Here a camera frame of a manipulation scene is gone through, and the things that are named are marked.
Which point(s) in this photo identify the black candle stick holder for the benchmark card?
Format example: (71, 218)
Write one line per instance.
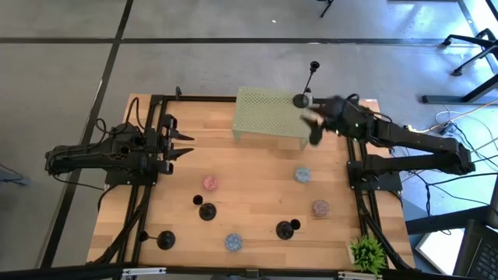
(166, 240)
(207, 212)
(284, 230)
(300, 101)

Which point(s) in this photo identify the black aluminium table frame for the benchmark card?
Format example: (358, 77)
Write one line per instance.
(194, 99)

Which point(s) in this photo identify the pink patterned candle tin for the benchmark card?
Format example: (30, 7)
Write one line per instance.
(210, 183)

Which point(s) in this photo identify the black stand leg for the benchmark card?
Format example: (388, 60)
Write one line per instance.
(327, 7)

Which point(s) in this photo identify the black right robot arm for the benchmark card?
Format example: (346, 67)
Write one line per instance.
(428, 142)

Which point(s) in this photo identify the black office chair base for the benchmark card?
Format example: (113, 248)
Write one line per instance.
(472, 40)

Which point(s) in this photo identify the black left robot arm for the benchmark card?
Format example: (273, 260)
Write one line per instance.
(97, 155)

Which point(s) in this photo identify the white flat panel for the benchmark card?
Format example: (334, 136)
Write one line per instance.
(439, 249)

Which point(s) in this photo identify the green artificial potted plant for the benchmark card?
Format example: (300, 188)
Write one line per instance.
(367, 254)

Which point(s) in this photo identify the black laptop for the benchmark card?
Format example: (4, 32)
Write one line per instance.
(478, 253)

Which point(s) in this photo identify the dark blue floral candle tin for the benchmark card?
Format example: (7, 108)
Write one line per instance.
(233, 242)

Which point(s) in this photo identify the green perforated metal shelf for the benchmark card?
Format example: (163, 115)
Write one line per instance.
(264, 113)

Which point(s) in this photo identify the mauve patterned candle tin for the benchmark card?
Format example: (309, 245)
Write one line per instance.
(320, 208)

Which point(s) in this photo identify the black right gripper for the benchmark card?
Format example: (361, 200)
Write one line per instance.
(344, 116)

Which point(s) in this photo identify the light blue patterned candle tin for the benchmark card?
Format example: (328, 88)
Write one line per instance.
(302, 175)

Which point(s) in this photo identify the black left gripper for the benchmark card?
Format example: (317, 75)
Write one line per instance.
(164, 155)

